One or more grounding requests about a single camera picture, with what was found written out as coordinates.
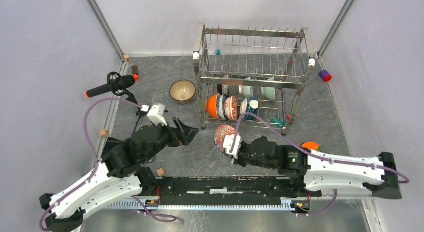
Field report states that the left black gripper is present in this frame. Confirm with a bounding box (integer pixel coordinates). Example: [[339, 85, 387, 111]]
[[143, 116, 200, 162]]

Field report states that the red white patterned bowl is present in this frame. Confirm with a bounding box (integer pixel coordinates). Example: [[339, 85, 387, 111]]
[[214, 124, 236, 153]]

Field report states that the brown beige bowl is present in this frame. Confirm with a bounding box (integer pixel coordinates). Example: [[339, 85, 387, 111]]
[[169, 79, 196, 105]]

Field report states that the steel dish rack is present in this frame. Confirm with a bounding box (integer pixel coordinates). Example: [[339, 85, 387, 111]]
[[193, 23, 316, 134]]

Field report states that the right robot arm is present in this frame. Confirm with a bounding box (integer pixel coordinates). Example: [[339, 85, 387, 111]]
[[221, 134, 402, 200]]

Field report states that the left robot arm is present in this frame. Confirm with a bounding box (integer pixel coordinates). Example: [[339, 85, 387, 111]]
[[39, 117, 199, 232]]

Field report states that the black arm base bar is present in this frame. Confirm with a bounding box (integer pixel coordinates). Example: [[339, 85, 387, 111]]
[[141, 176, 322, 206]]

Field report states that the orange bowl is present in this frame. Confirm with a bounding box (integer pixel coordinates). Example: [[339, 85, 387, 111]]
[[206, 94, 220, 119]]

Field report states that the teal block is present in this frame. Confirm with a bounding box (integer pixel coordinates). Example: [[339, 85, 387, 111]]
[[272, 117, 285, 129]]

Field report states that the blue white patterned bowl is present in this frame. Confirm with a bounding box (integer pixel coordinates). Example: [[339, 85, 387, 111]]
[[216, 94, 228, 120]]

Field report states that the wooden cube near base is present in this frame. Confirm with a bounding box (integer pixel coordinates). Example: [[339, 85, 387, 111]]
[[156, 168, 166, 178]]

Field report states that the red floral bowl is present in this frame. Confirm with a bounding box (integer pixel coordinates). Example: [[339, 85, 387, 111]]
[[224, 96, 238, 121]]

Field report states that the light green ribbed bowl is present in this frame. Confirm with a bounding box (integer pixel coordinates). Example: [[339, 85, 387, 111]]
[[238, 85, 254, 98]]

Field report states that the light green bowl front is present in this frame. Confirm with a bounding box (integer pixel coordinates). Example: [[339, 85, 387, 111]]
[[261, 87, 277, 101]]

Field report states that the orange curved tube toy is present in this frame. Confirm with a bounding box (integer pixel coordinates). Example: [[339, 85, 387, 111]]
[[301, 142, 321, 152]]

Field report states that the brown block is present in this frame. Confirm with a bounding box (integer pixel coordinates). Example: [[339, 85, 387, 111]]
[[131, 65, 139, 75]]

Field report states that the black microphone on tripod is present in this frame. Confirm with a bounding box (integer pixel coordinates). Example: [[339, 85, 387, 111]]
[[84, 71, 147, 138]]

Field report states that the purple red block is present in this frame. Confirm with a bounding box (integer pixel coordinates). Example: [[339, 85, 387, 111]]
[[318, 69, 332, 83]]

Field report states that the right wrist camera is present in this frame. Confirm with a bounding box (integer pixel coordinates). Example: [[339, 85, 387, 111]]
[[223, 134, 242, 159]]

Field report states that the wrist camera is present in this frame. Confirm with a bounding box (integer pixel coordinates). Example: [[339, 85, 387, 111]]
[[223, 134, 242, 159], [141, 103, 168, 126]]

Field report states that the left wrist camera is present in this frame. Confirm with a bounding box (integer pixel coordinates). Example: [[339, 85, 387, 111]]
[[141, 103, 168, 126]]

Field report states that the wooden cube left rail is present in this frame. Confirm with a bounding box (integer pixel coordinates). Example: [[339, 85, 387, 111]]
[[99, 129, 110, 138]]

